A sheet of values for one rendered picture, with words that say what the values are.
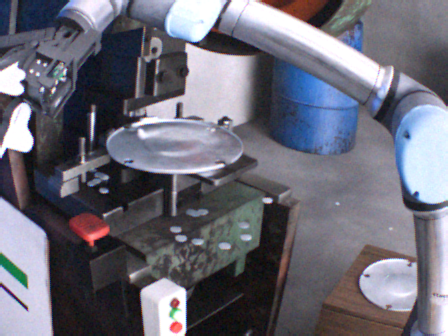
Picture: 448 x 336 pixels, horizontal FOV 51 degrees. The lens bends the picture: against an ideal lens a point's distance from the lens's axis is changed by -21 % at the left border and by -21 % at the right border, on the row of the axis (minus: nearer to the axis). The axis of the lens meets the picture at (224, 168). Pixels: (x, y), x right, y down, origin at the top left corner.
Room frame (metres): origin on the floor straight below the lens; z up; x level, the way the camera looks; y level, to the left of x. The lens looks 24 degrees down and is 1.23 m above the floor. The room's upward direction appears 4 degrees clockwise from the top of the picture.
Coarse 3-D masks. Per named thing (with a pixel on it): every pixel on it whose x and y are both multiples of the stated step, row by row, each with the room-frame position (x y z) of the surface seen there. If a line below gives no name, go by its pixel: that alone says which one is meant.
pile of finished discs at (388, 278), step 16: (368, 272) 1.30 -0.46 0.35; (384, 272) 1.29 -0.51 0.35; (400, 272) 1.29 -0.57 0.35; (416, 272) 1.28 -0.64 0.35; (368, 288) 1.21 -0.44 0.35; (384, 288) 1.20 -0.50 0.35; (400, 288) 1.19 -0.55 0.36; (416, 288) 1.18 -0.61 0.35; (384, 304) 1.12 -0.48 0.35; (400, 304) 1.11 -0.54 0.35
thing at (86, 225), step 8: (80, 216) 0.81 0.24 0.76; (88, 216) 0.82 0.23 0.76; (72, 224) 0.78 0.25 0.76; (80, 224) 0.79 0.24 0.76; (88, 224) 0.79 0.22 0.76; (96, 224) 0.79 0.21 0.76; (104, 224) 0.80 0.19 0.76; (80, 232) 0.77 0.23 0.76; (88, 232) 0.76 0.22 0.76; (96, 232) 0.77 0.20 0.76; (104, 232) 0.78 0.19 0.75; (88, 240) 0.79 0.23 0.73
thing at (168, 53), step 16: (160, 32) 1.14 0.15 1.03; (160, 48) 1.12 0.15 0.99; (176, 48) 1.18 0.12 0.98; (112, 64) 1.14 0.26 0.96; (128, 64) 1.11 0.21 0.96; (144, 64) 1.10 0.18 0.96; (160, 64) 1.10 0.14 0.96; (176, 64) 1.14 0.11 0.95; (112, 80) 1.14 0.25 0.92; (128, 80) 1.10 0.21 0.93; (144, 80) 1.11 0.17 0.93; (160, 80) 1.10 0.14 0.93; (176, 80) 1.14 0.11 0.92; (128, 96) 1.10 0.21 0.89
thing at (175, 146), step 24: (168, 120) 1.26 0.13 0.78; (192, 120) 1.26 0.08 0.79; (120, 144) 1.10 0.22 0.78; (144, 144) 1.10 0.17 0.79; (168, 144) 1.10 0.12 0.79; (192, 144) 1.11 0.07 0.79; (216, 144) 1.14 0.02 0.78; (240, 144) 1.14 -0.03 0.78; (144, 168) 0.98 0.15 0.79; (168, 168) 1.00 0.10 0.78; (192, 168) 1.01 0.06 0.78; (216, 168) 1.01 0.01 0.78
